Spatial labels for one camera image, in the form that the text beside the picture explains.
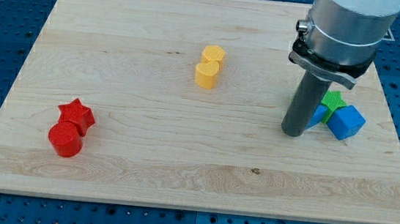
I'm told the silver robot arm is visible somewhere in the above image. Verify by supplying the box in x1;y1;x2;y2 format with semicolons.
289;0;400;89

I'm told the yellow heart block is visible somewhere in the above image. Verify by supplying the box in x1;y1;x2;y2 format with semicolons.
194;61;221;89

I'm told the yellow hexagon block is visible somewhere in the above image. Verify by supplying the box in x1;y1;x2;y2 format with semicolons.
201;45;226;69

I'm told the wooden board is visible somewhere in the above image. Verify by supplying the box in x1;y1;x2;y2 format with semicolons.
0;0;400;224

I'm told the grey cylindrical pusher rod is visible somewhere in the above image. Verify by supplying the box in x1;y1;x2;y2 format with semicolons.
281;72;332;137

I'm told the blue block behind rod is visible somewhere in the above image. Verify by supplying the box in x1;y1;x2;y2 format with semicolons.
306;105;327;129

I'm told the red star block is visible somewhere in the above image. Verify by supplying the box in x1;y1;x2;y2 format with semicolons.
58;98;95;137

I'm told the green star block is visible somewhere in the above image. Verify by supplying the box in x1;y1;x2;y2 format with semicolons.
321;91;347;124

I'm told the red cylinder block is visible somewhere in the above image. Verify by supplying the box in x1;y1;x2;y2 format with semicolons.
48;122;83;157

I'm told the blue cube block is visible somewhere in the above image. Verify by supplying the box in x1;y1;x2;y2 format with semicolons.
327;105;366;141

